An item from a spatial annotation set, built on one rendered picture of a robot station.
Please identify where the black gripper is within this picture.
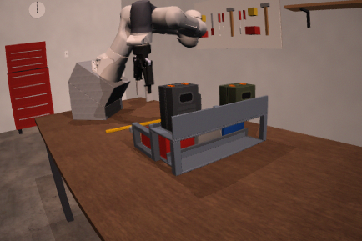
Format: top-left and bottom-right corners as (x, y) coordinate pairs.
(133, 44), (154, 102)

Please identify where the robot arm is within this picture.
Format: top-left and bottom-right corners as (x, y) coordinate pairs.
(91, 0), (207, 83)

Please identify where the blue open bin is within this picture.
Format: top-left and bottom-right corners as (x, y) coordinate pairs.
(222, 122), (244, 136)

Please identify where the red bin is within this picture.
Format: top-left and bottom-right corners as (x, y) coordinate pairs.
(141, 134), (194, 160)

